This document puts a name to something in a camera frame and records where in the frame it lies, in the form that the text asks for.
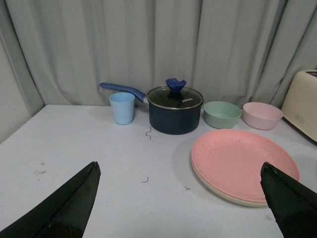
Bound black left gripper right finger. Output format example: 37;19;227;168
261;162;317;238

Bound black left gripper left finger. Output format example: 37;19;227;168
0;162;101;238

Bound pink plate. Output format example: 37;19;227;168
191;129;300;207

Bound beige plate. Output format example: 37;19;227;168
191;158;269;208

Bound pink bowl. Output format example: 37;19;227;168
243;102;283;130

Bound cream toaster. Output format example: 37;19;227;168
281;70;317;141

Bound green bowl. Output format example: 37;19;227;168
204;101;242;129

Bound light blue cup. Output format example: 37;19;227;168
109;92;135;125

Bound dark blue saucepan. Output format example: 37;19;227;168
100;82;203;135

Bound glass pot lid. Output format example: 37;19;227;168
147;78;204;110

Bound grey curtain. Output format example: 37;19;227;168
0;0;317;141

